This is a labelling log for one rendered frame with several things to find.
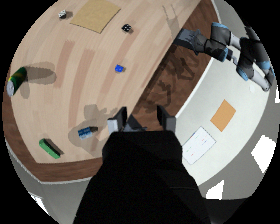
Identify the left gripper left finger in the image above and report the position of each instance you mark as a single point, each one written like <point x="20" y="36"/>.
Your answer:
<point x="115" y="124"/>

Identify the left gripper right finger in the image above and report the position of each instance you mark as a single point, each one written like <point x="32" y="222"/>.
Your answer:
<point x="168" y="121"/>

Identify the blue die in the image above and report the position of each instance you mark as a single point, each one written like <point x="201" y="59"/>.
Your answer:
<point x="118" y="68"/>

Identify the black die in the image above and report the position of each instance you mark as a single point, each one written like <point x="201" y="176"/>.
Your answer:
<point x="126" y="28"/>

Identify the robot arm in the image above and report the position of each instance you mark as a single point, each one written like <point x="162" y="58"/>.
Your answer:
<point x="220" y="33"/>

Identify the tan mat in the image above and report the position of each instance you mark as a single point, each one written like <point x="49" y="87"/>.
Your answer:
<point x="95" y="15"/>

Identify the white die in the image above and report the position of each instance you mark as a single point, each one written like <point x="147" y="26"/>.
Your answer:
<point x="62" y="14"/>

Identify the blue box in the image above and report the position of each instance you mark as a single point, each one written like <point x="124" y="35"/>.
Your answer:
<point x="85" y="132"/>

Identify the whiteboard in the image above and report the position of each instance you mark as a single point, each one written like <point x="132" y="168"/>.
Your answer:
<point x="198" y="145"/>

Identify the wooden table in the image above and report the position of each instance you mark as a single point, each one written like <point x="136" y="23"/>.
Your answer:
<point x="83" y="83"/>

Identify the orange board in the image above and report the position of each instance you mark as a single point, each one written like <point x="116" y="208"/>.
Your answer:
<point x="222" y="115"/>

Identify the green block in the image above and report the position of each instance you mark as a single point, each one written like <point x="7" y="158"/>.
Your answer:
<point x="48" y="148"/>

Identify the green can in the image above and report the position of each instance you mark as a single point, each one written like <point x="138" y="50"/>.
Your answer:
<point x="18" y="78"/>

